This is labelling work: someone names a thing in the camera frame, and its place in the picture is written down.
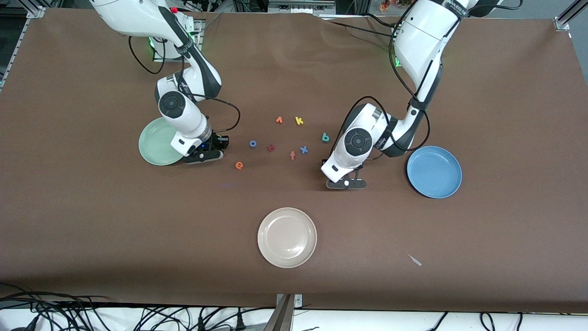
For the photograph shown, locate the light green plate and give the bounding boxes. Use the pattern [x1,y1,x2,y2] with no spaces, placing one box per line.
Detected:
[138,117,185,166]

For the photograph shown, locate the blue plate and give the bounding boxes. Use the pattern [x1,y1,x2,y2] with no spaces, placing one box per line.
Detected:
[407,146,463,199]

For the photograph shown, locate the beige plate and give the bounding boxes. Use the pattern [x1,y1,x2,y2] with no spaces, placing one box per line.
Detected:
[257,207,318,268]

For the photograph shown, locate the brown table cover sheet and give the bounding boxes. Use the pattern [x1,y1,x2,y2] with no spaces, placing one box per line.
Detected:
[0,7,588,314]

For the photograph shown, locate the grey metal beam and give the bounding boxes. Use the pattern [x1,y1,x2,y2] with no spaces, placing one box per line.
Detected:
[263,294,295,331]

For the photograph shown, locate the grey metal box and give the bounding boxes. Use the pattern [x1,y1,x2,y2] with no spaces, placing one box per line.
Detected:
[269,0,336,14]

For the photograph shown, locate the orange dried flowers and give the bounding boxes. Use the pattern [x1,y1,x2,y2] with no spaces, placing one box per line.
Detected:
[379,0,414,12]

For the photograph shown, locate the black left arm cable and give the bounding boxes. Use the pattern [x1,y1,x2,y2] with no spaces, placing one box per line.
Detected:
[335,0,432,161]

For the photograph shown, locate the black base cable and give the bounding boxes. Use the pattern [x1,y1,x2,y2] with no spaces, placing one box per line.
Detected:
[363,13,398,28]
[328,20,395,38]

